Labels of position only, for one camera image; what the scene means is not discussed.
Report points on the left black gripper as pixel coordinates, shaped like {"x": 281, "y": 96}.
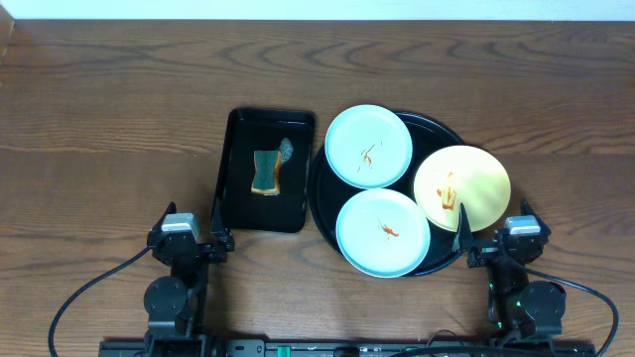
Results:
{"x": 193, "y": 249}

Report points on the light blue plate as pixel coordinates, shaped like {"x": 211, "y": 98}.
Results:
{"x": 368, "y": 146}
{"x": 382, "y": 233}

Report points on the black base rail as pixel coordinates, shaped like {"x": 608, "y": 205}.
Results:
{"x": 261, "y": 348}

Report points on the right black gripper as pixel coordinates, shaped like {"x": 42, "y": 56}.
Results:
{"x": 485, "y": 250}

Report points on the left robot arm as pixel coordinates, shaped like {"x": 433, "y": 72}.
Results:
{"x": 175, "y": 303}

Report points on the orange and green sponge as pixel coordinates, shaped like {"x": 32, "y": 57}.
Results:
{"x": 267, "y": 166}

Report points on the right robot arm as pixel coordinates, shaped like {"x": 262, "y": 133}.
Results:
{"x": 525, "y": 311}

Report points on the black rectangular tray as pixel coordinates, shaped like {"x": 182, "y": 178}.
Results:
{"x": 251, "y": 129}

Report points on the soap foam patch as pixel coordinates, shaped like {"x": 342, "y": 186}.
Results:
{"x": 286, "y": 150}

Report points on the yellow plate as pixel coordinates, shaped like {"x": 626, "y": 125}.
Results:
{"x": 459, "y": 177}

